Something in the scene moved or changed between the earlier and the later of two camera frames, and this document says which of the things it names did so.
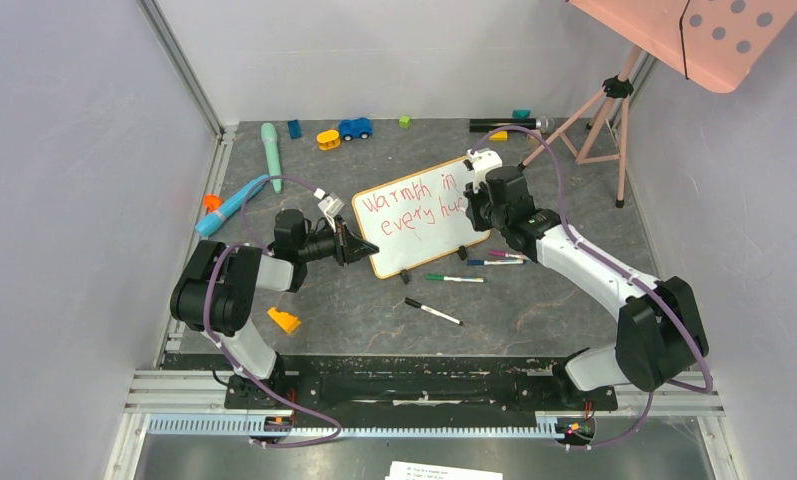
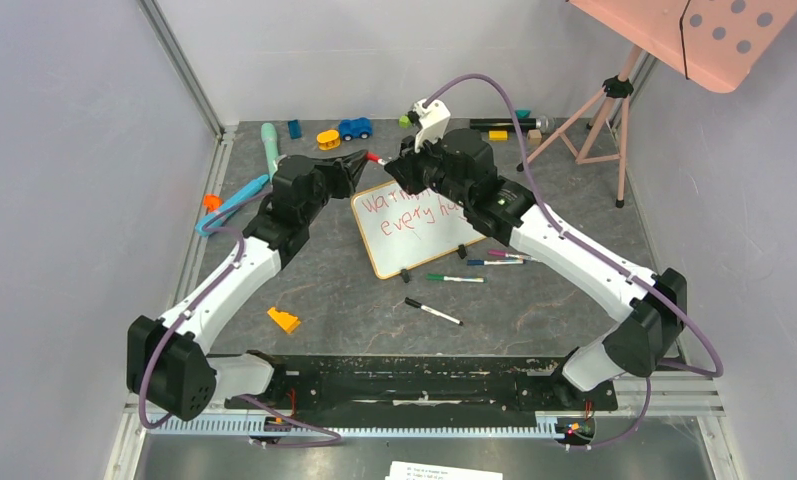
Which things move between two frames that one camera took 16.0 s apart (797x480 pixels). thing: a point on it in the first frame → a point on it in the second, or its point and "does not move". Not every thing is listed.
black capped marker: x=433 y=311 does not move
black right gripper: x=476 y=208 → x=402 y=171
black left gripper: x=352 y=247 → x=347 y=171
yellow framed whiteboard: x=418 y=219 does not move
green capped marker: x=475 y=279 does not move
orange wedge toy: x=288 y=322 does not move
